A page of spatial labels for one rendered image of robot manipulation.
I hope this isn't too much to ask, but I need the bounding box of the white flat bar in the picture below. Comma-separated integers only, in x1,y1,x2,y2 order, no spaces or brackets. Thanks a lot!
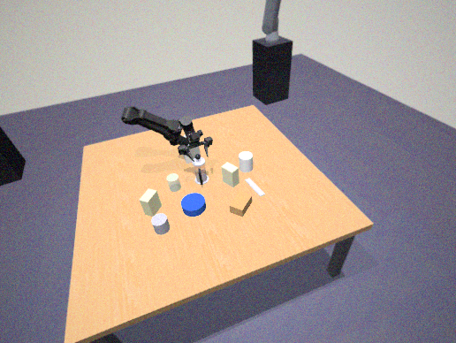
245,178,265,197

